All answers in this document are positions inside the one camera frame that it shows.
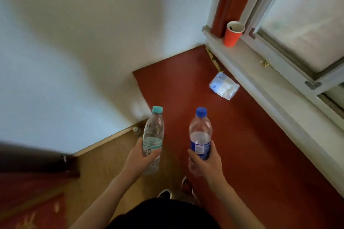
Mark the person's left hand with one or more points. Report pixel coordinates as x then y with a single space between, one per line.
137 163

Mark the person's right hand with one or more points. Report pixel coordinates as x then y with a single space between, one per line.
211 168

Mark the clear bottle blue cap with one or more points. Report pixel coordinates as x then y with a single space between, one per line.
200 135

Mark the clear bottle teal cap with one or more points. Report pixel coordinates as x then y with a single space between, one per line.
153 129

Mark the person's left forearm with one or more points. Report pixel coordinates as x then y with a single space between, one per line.
104 204

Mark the person's right forearm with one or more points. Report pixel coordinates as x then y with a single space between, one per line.
236 207

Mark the person's right pink-laced shoe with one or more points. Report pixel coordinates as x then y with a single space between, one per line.
186 186

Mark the red wooden desk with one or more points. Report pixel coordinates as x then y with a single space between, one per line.
255 156

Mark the black shirt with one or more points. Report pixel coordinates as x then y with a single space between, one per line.
161 215

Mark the white blue tissue packet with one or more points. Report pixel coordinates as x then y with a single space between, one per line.
224 86

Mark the white stone window sill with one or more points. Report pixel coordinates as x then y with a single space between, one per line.
282 102

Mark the red doormat yellow print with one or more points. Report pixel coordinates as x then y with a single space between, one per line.
40 215

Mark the small brass fitting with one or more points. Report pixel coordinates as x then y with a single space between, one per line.
265 63

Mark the red paper cup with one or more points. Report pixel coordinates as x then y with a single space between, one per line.
231 37

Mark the red wooden door frame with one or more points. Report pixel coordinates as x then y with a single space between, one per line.
27 161

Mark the white window frame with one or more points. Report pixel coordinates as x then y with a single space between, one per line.
279 58

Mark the grey window bracket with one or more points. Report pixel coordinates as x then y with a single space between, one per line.
251 33
313 85

